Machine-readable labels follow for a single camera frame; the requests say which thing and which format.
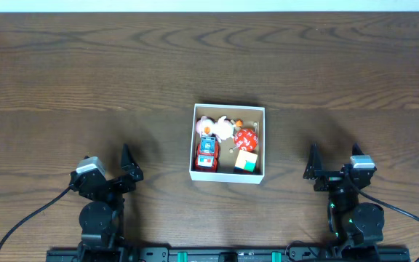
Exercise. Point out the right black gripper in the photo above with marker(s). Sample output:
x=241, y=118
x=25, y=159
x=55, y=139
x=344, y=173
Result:
x=315, y=171

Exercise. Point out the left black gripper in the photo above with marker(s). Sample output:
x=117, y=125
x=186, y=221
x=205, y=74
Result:
x=111, y=183

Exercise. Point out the colourful puzzle cube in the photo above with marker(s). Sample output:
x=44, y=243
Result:
x=246, y=161

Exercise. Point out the red ball with letters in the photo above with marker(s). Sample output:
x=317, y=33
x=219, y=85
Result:
x=246, y=140

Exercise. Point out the red toy car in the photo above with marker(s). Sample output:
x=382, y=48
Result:
x=207, y=154

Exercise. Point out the white duck toy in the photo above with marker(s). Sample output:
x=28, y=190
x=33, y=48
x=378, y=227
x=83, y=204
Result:
x=222, y=129

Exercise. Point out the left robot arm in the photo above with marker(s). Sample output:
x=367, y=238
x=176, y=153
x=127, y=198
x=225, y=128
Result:
x=101, y=220

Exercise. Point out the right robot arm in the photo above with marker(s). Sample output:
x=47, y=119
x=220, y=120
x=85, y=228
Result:
x=355, y=223

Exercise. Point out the white cardboard box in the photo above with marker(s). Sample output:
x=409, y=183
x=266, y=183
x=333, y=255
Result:
x=226, y=172

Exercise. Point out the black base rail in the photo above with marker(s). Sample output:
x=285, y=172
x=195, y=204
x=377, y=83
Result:
x=291, y=253

